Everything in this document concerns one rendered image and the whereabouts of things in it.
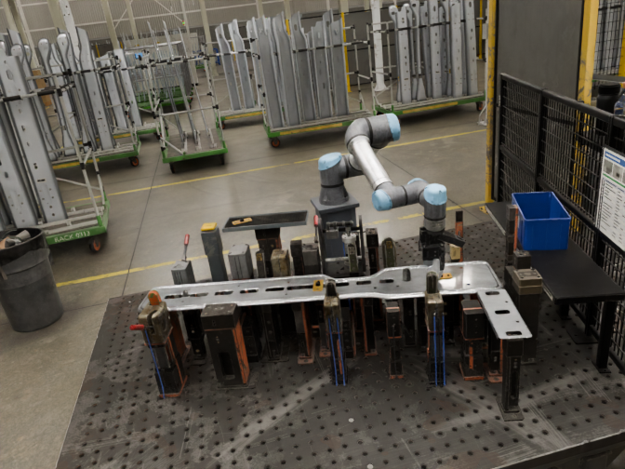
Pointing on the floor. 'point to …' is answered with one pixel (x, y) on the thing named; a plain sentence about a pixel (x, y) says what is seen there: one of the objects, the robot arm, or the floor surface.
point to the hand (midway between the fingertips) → (439, 273)
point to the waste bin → (28, 280)
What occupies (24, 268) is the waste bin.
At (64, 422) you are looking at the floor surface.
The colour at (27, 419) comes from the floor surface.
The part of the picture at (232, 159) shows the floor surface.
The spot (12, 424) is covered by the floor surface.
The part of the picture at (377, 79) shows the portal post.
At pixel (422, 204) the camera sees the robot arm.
